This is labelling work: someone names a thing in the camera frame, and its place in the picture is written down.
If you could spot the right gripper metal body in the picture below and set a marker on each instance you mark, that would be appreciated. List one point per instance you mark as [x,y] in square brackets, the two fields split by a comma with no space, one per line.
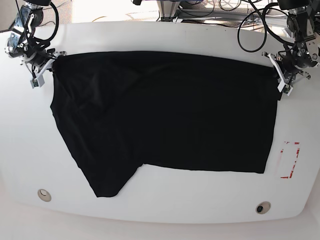
[23,43]

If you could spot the left gripper metal body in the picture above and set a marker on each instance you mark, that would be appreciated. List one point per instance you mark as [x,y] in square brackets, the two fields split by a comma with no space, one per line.
[304,23]

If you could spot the black t-shirt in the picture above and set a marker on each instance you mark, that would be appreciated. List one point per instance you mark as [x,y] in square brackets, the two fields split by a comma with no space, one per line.
[118,111]

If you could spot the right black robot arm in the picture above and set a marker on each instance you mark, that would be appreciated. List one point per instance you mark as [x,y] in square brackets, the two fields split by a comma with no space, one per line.
[37,2]

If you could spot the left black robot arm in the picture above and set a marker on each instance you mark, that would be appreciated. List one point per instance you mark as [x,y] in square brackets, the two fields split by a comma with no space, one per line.
[298,3]

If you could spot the red tape rectangle marking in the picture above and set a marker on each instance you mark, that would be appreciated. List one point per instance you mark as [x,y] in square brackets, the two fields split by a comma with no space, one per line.
[288,158]

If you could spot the left table grommet hole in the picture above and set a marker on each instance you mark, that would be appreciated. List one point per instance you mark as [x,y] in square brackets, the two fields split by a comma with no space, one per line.
[44,195]

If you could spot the table grommet hole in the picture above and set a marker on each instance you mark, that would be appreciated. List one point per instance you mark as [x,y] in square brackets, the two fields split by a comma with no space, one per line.
[44,195]
[263,208]

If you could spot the right table grommet hole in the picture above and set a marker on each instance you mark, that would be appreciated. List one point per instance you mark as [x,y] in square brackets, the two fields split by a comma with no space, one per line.
[263,208]

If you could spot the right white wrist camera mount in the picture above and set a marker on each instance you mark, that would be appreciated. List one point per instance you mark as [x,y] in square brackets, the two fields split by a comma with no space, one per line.
[37,75]

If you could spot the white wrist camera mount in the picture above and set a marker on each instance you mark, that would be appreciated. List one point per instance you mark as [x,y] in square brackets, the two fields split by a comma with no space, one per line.
[280,77]
[37,75]

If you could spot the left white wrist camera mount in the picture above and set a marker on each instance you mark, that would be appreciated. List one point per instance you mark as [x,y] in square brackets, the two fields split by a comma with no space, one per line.
[280,77]

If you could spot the aluminium frame stand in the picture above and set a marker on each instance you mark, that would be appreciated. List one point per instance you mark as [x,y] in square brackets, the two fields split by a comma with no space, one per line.
[167,9]

